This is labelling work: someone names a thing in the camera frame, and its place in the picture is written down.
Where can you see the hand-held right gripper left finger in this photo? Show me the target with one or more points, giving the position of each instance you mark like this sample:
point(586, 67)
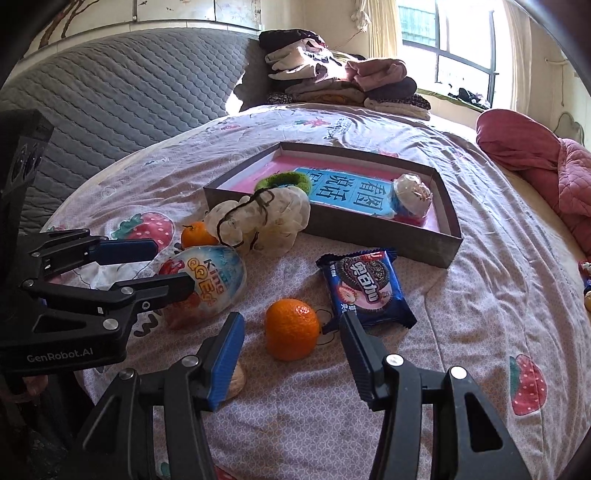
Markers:
point(226, 360)

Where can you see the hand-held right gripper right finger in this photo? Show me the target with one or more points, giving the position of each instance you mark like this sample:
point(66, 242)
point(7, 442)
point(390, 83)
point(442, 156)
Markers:
point(360, 364)

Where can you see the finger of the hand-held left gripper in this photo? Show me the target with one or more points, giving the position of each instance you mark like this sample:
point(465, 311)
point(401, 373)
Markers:
point(157, 290)
point(124, 251)

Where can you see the beige walnut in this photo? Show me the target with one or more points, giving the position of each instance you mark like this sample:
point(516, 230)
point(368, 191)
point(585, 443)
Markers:
point(238, 381)

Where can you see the plastic toy egg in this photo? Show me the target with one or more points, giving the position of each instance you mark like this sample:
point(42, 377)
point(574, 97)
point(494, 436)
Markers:
point(217, 277)

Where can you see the orange tangerine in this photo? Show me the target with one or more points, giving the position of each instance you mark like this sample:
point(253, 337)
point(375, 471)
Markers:
point(291, 330)
point(194, 236)

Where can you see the blue cookie packet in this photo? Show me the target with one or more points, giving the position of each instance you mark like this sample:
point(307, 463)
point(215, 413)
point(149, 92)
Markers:
point(369, 286)

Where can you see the grey cardboard box pink inside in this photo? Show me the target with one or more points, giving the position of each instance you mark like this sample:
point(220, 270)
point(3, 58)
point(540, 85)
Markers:
point(369, 249)

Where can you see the white scrunchie black trim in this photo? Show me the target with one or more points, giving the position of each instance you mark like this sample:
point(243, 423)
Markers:
point(277, 217)

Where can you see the strawberry printed bed cover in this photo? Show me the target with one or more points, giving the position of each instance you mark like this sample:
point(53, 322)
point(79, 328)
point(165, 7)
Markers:
point(461, 323)

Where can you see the grey quilted headboard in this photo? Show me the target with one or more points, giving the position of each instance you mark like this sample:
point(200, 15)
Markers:
point(115, 92)

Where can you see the green fuzzy scrunchie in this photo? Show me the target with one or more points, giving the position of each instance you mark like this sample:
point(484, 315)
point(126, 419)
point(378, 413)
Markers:
point(277, 179)

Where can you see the blue booklet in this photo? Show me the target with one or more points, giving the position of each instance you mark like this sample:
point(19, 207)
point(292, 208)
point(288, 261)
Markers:
point(351, 194)

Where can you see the white blue capsule ball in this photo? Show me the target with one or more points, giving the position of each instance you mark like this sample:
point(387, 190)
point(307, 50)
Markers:
point(411, 194)

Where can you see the small colourful toy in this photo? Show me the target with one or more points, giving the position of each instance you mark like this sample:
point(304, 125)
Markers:
point(586, 300)

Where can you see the pile of folded clothes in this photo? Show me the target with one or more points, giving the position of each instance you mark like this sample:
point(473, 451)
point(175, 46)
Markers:
point(323, 78)

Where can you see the pink quilted blanket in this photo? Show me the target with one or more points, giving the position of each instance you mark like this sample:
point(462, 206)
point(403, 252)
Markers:
point(531, 152)

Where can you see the dark cloth heap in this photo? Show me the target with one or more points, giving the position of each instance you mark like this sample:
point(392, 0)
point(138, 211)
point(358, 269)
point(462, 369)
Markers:
point(468, 99)

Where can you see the white hanging ornament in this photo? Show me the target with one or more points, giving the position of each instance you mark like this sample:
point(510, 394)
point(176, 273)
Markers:
point(359, 17)

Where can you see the cream curtain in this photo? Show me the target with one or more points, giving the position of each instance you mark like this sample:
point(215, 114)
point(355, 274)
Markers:
point(517, 55)
point(383, 27)

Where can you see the window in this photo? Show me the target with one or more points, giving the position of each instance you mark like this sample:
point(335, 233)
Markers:
point(457, 37)

